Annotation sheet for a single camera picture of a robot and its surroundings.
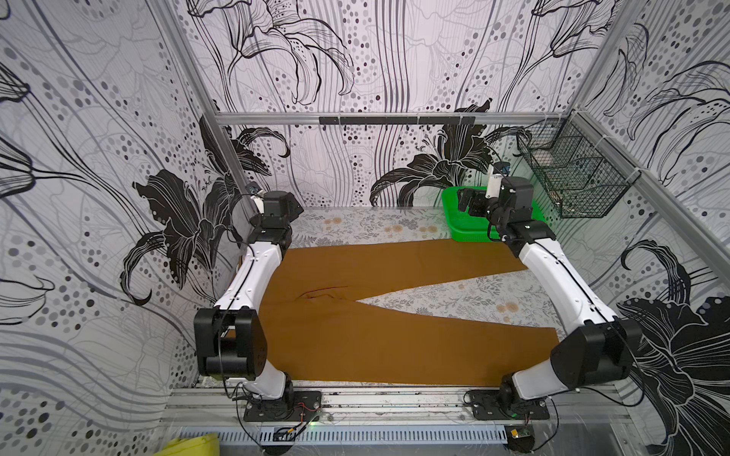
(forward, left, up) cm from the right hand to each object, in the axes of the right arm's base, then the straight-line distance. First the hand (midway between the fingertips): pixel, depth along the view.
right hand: (478, 189), depth 80 cm
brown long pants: (-29, +48, -33) cm, 65 cm away
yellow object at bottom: (-58, +68, -23) cm, 93 cm away
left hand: (-1, +59, -6) cm, 59 cm away
